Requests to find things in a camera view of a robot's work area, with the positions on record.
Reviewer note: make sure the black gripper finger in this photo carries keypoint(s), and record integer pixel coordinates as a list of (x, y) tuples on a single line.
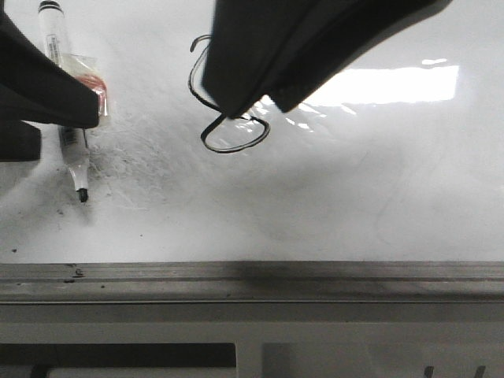
[(33, 88), (20, 141), (288, 49)]

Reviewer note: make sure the white whiteboard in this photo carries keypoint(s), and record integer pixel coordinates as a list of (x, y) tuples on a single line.
[(398, 158)]

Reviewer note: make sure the red disc under tape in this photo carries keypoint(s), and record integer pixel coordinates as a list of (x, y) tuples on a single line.
[(85, 69)]

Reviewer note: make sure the grey aluminium whiteboard frame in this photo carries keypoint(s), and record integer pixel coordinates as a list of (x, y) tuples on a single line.
[(253, 281)]

